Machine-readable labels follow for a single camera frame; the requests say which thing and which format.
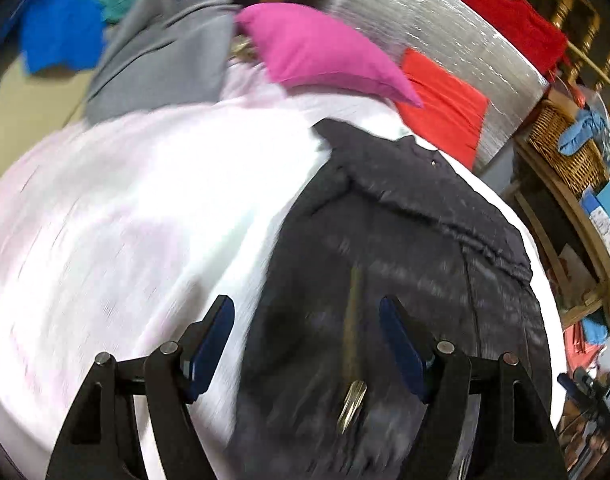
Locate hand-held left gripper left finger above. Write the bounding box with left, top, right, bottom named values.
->
left=45, top=294, right=236, bottom=480

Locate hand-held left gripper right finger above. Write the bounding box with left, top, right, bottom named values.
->
left=378, top=295, right=568, bottom=480

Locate black puffer jacket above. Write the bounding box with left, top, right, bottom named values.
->
left=230, top=117, right=553, bottom=480

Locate pink bag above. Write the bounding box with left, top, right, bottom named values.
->
left=565, top=322, right=608, bottom=371

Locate wooden shelf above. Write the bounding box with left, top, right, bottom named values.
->
left=502, top=135, right=610, bottom=331

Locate white printed box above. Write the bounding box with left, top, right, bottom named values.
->
left=591, top=209, right=610, bottom=257

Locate white bed blanket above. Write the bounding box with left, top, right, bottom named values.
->
left=0, top=67, right=566, bottom=480

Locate wicker basket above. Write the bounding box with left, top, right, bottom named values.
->
left=528, top=97, right=610, bottom=198

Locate red cloth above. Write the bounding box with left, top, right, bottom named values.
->
left=392, top=47, right=490, bottom=166
left=400, top=0, right=571, bottom=73

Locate light blue cloth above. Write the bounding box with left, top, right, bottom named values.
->
left=558, top=107, right=610, bottom=157

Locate grey coat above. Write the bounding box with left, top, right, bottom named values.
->
left=85, top=0, right=243, bottom=126

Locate pink cloth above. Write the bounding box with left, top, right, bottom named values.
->
left=234, top=2, right=425, bottom=108

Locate silver foil insulation mat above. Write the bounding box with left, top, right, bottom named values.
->
left=325, top=0, right=553, bottom=171

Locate blue jacket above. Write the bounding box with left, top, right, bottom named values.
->
left=20, top=0, right=108, bottom=73

